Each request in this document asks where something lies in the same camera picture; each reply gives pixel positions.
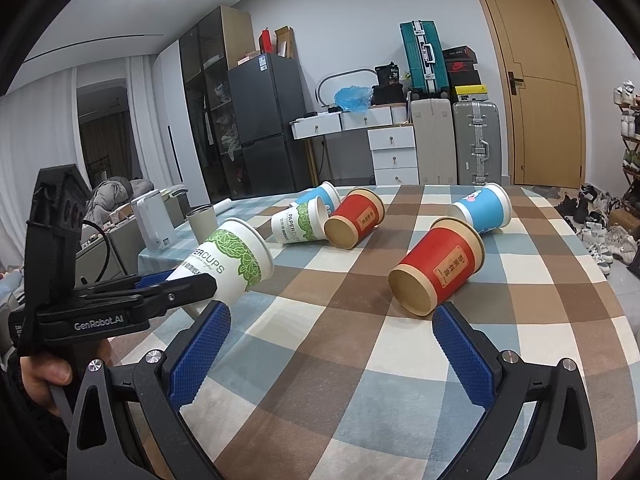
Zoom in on white green-leaf paper cup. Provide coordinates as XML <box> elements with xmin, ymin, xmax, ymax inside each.
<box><xmin>167</xmin><ymin>218</ymin><xmax>274</xmax><ymax>307</ymax></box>
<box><xmin>271</xmin><ymin>197</ymin><xmax>329</xmax><ymax>245</ymax></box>

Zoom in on blue paper cup far left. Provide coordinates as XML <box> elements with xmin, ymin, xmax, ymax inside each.
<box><xmin>292</xmin><ymin>181</ymin><xmax>342</xmax><ymax>214</ymax></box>

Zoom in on blue paper cup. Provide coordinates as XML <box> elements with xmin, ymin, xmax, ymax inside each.
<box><xmin>292</xmin><ymin>181</ymin><xmax>342</xmax><ymax>214</ymax></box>
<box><xmin>447</xmin><ymin>183</ymin><xmax>513</xmax><ymax>234</ymax></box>

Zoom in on red paper cup centre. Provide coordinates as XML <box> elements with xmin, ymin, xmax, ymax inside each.
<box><xmin>324</xmin><ymin>188</ymin><xmax>385</xmax><ymax>249</ymax></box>

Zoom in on red paper cup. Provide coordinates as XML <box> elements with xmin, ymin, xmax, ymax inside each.
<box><xmin>388</xmin><ymin>217</ymin><xmax>486</xmax><ymax>316</ymax></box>
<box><xmin>324</xmin><ymin>188</ymin><xmax>385</xmax><ymax>249</ymax></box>

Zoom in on red paper cup right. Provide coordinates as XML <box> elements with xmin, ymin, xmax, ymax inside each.
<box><xmin>388</xmin><ymin>217</ymin><xmax>486</xmax><ymax>316</ymax></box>

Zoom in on blue paper cup right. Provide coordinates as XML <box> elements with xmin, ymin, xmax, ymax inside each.
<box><xmin>447</xmin><ymin>183</ymin><xmax>513</xmax><ymax>234</ymax></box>

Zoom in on person's left hand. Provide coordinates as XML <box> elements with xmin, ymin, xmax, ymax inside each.
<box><xmin>20</xmin><ymin>353</ymin><xmax>73</xmax><ymax>416</ymax></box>

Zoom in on white kettle appliance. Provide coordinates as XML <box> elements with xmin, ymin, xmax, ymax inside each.
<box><xmin>132</xmin><ymin>190</ymin><xmax>176</xmax><ymax>252</ymax></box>

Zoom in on beige insulated tumbler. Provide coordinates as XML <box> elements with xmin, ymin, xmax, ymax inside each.
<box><xmin>186</xmin><ymin>204</ymin><xmax>218</xmax><ymax>244</ymax></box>

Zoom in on teal checkered tablecloth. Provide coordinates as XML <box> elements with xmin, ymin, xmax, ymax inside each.
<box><xmin>136</xmin><ymin>194</ymin><xmax>306</xmax><ymax>276</ymax></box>

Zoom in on dark grey refrigerator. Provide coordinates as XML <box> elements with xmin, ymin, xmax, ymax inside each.
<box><xmin>229</xmin><ymin>53</ymin><xmax>311</xmax><ymax>196</ymax></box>

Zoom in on black glass cabinet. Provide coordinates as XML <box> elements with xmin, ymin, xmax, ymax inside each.
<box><xmin>179</xmin><ymin>6</ymin><xmax>255</xmax><ymax>203</ymax></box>

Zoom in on white drawer desk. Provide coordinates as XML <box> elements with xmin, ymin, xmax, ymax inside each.
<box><xmin>291</xmin><ymin>103</ymin><xmax>420</xmax><ymax>185</ymax></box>

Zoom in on blue plastic bag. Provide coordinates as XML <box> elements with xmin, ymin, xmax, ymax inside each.
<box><xmin>334</xmin><ymin>86</ymin><xmax>373</xmax><ymax>113</ymax></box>

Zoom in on black bag on desk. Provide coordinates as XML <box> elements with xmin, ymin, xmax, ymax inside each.
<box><xmin>371</xmin><ymin>62</ymin><xmax>405</xmax><ymax>106</ymax></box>

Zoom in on beige hard suitcase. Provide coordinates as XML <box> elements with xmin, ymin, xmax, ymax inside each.
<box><xmin>411</xmin><ymin>99</ymin><xmax>458</xmax><ymax>185</ymax></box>

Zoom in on wooden door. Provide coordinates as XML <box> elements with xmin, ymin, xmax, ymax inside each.
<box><xmin>480</xmin><ymin>0</ymin><xmax>586</xmax><ymax>188</ymax></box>

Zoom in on silver hard suitcase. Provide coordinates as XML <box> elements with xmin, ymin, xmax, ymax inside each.
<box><xmin>452</xmin><ymin>101</ymin><xmax>502</xmax><ymax>185</ymax></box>

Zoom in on teal hard suitcase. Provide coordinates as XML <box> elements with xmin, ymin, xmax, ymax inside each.
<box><xmin>399</xmin><ymin>20</ymin><xmax>449</xmax><ymax>99</ymax></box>

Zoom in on stacked shoe boxes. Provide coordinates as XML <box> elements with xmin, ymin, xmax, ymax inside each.
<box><xmin>442</xmin><ymin>46</ymin><xmax>488</xmax><ymax>102</ymax></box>

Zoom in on wooden shoe rack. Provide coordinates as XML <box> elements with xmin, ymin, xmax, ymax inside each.
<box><xmin>613</xmin><ymin>80</ymin><xmax>639</xmax><ymax>194</ymax></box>

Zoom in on black cable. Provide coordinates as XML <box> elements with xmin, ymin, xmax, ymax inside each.
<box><xmin>79</xmin><ymin>219</ymin><xmax>129</xmax><ymax>286</ymax></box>

